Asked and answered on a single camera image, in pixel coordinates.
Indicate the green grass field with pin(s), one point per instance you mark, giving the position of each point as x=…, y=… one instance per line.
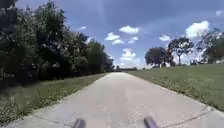
x=186, y=80

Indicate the tall spreading tree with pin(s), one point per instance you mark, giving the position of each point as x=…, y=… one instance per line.
x=180, y=46

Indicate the round dark tree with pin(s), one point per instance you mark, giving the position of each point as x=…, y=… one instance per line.
x=156, y=56

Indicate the robot's own part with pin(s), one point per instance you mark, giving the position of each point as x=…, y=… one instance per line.
x=79, y=124
x=150, y=123

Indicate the grass verge with weeds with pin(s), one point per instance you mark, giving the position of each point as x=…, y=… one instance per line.
x=36, y=95

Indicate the pale concrete path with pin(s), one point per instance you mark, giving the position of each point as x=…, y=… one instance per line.
x=116, y=96

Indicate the large leafy tree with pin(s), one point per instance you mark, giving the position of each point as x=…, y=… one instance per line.
x=213, y=46

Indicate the row of dense trees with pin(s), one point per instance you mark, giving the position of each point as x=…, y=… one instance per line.
x=40, y=46

